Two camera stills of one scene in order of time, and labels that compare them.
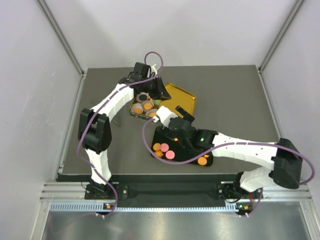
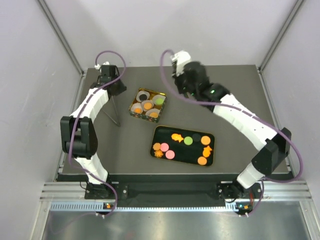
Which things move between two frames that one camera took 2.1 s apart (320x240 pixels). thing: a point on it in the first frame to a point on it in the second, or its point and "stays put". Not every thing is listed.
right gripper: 186,115 to 177,82
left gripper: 160,92 to 121,89
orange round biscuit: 148,106 stays put
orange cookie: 138,110 stays put
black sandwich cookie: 143,97 stays put
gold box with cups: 142,106 stays put
